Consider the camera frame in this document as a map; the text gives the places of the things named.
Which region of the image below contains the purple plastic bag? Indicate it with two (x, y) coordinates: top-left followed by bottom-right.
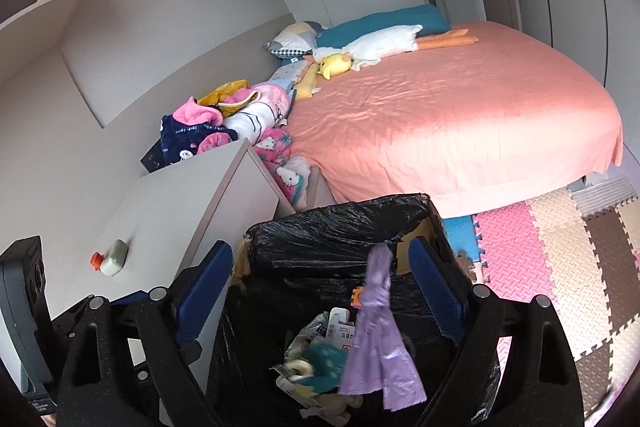
(338, 244), (426, 412)

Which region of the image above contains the grey foam corner guard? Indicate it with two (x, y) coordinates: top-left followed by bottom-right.
(99, 239), (129, 277)

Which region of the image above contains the pink puzzle cube toy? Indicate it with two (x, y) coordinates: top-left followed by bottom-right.
(350, 286), (363, 309)

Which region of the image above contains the orange threaded cap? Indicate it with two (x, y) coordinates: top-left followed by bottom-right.
(90, 251), (105, 271)

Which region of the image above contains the crushed white green plastic bottle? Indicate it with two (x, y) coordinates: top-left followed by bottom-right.
(284, 312), (329, 361)

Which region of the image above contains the black trash bag bin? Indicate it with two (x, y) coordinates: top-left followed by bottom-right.
(206, 194), (458, 426)

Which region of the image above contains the person left hand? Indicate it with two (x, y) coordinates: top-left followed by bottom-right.
(41, 414), (56, 427)

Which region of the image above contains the colourful foam floor mat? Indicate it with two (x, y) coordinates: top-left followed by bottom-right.
(445, 176), (639, 426)

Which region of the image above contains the navy blue printed garment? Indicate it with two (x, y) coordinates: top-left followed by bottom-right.
(160, 116), (238, 165)

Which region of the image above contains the pink bed sheet mattress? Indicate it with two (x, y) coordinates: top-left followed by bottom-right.
(288, 22), (624, 218)

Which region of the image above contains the pink fleece garment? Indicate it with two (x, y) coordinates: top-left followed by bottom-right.
(171, 85), (262, 128)

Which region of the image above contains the yellow garment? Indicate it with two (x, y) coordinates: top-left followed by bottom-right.
(196, 79), (256, 118)

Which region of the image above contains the yellow spotted plush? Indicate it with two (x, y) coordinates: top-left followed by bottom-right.
(294, 62), (319, 101)

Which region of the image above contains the yellow duck plush toy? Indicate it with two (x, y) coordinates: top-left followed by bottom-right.
(318, 53), (352, 80)

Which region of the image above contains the white goose plush toy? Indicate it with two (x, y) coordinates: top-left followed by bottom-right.
(310, 25), (478, 70)

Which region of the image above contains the teal pillow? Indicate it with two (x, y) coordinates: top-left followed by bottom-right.
(316, 3), (451, 49)

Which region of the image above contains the checkered grey pillow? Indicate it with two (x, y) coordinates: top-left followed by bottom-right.
(265, 22), (326, 60)

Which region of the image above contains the black wall socket panel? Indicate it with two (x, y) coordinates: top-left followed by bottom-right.
(140, 140), (166, 173)

